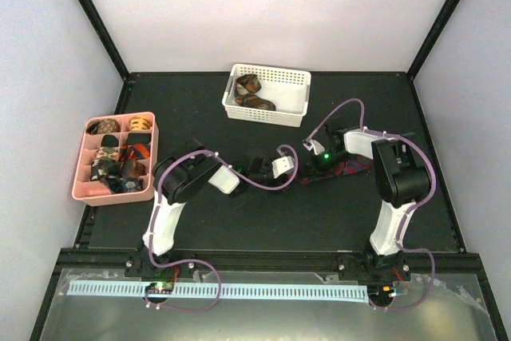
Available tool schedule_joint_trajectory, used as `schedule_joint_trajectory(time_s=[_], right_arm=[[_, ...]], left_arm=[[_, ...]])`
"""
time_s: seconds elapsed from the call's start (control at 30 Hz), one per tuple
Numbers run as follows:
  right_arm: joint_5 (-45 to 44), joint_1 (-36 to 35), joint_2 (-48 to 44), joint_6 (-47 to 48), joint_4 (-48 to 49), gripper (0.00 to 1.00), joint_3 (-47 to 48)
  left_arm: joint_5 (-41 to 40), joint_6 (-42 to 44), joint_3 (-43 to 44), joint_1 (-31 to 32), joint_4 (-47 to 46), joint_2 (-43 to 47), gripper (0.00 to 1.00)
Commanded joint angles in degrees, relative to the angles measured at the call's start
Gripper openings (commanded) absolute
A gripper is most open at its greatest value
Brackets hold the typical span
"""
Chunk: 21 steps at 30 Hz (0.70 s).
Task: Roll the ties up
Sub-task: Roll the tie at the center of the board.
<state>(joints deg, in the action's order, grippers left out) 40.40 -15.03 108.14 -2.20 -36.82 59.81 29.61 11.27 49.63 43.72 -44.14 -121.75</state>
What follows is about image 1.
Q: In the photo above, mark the brown monogram rolled tie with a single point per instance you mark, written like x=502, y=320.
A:
x=103, y=126

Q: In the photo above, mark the orange navy striped tie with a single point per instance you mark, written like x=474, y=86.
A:
x=138, y=151

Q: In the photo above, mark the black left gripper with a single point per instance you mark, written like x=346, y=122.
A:
x=279, y=180

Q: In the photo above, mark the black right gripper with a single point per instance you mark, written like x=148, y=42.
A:
x=314, y=168

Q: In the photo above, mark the dark geometric rolled tie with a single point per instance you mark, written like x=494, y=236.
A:
x=117, y=184

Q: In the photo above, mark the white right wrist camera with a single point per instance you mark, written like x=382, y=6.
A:
x=314, y=147

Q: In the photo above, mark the red navy striped tie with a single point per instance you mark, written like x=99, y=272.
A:
x=346, y=168

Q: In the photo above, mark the light blue slotted cable duct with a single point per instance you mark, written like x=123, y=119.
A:
x=307, y=292

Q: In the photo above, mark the brown patterned tie in basket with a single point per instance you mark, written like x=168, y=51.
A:
x=246, y=93

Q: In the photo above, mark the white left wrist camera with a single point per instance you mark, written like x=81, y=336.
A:
x=282, y=166

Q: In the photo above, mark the pink divided organizer tray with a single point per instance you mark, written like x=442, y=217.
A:
x=87, y=186

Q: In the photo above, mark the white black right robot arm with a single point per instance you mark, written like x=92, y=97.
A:
x=404, y=177

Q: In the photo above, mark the black rolled tie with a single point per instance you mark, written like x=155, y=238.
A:
x=109, y=140

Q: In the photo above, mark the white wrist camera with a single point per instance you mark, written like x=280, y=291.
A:
x=314, y=147
x=282, y=166

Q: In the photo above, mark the white perforated plastic basket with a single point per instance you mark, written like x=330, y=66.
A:
x=287, y=89

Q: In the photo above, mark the orange patterned rolled tie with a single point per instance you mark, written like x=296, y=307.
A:
x=139, y=123

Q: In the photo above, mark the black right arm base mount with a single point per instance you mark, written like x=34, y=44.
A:
x=367, y=267

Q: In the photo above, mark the camouflage rolled tie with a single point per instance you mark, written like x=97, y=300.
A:
x=105, y=154

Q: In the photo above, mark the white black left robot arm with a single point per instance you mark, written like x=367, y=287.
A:
x=184, y=173

